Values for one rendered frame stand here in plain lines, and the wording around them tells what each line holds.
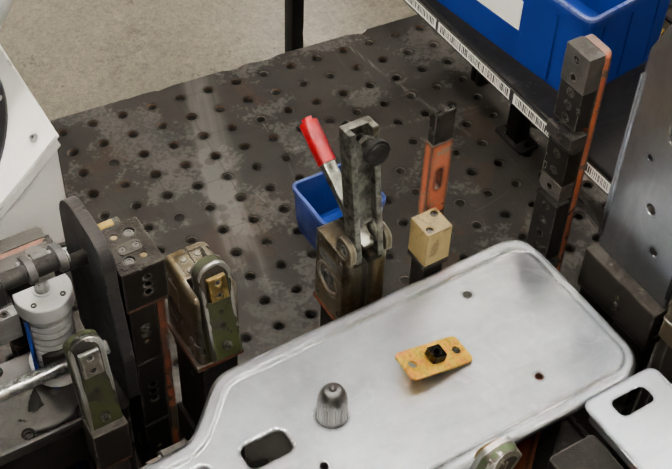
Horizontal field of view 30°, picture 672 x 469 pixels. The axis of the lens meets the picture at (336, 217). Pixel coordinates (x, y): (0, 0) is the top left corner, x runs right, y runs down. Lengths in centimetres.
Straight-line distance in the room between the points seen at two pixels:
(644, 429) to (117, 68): 217
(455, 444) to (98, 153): 92
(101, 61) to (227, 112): 125
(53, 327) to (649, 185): 64
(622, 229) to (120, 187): 83
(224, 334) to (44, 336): 19
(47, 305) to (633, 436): 61
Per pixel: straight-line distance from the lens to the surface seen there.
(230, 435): 129
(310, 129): 137
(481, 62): 167
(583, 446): 134
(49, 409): 137
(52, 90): 321
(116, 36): 335
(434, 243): 139
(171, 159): 198
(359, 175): 131
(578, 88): 145
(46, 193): 175
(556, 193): 156
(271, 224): 188
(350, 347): 135
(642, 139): 136
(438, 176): 140
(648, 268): 144
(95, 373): 127
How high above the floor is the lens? 208
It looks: 47 degrees down
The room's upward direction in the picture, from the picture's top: 2 degrees clockwise
